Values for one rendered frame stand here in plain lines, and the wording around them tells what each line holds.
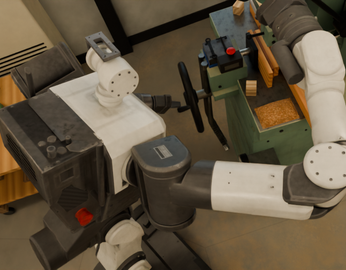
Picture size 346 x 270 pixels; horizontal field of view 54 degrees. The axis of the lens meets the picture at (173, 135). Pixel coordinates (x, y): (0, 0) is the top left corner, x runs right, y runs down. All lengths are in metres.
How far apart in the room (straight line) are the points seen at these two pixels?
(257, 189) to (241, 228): 1.38
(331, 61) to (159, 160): 0.36
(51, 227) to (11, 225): 1.46
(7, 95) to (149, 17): 1.15
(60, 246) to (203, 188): 0.50
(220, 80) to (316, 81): 0.60
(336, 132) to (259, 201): 0.18
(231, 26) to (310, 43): 0.75
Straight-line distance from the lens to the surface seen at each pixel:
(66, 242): 0.96
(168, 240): 1.80
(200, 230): 1.98
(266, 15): 0.87
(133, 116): 0.72
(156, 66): 2.59
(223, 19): 1.48
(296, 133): 1.41
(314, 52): 0.71
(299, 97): 1.18
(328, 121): 0.66
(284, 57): 0.75
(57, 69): 0.88
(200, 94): 1.34
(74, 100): 0.76
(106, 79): 0.66
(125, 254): 1.27
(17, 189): 2.28
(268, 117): 1.15
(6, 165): 1.92
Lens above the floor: 1.91
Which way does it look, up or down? 59 degrees down
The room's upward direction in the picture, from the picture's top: 23 degrees counter-clockwise
